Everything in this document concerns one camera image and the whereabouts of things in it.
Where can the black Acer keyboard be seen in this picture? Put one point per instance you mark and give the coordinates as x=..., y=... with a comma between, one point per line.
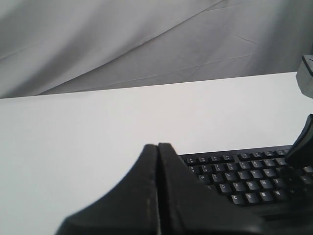
x=260, y=181

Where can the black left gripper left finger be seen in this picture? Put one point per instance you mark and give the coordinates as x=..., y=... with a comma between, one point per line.
x=130, y=208

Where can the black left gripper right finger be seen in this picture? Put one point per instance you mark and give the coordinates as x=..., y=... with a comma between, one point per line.
x=187, y=207

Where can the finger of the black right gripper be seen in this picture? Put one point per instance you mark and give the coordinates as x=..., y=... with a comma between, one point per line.
x=301, y=153

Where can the grey backdrop cloth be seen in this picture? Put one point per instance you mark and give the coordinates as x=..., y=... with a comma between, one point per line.
x=65, y=46

